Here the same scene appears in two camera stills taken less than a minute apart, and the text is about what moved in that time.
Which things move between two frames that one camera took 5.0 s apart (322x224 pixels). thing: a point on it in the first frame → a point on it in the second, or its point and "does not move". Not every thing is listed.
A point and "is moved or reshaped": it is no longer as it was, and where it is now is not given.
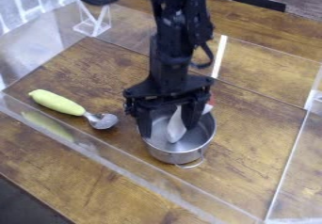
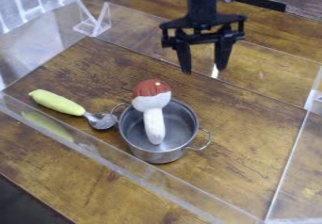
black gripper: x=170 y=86 → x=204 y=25
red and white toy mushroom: x=177 y=127 is moved or reshaped
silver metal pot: x=184 y=152 → x=182 y=128
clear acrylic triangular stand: x=91 y=25 does not move
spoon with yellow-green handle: x=102 y=120 does not move
